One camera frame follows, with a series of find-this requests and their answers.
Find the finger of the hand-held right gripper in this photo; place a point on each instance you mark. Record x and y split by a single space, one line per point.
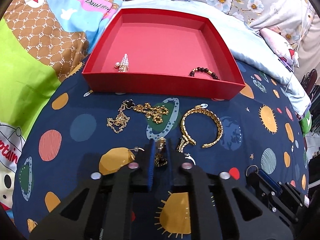
291 200
266 178

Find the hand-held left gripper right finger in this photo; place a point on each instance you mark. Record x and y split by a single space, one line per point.
171 160

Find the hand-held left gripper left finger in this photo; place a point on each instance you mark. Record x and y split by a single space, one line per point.
150 166

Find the red cardboard box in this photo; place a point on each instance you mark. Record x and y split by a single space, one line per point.
160 45

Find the small silver ear stud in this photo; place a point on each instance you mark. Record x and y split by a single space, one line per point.
189 158

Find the green white object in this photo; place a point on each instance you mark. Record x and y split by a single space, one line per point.
305 122

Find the dark blue planet bedsheet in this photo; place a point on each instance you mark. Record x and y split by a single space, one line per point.
75 110

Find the small pearl earring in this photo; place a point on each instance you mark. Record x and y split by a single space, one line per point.
116 65

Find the pearl hair clip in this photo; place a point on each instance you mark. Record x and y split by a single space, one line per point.
125 62

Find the purple pen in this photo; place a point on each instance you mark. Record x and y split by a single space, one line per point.
285 63

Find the light blue pillow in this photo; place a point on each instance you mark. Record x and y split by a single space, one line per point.
250 50

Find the pink plush toy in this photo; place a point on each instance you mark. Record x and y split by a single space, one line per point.
277 40

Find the colourful cartoon monkey blanket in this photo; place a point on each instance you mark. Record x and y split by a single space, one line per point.
37 42

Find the grey floral cloth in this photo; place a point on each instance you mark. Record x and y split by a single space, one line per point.
225 0

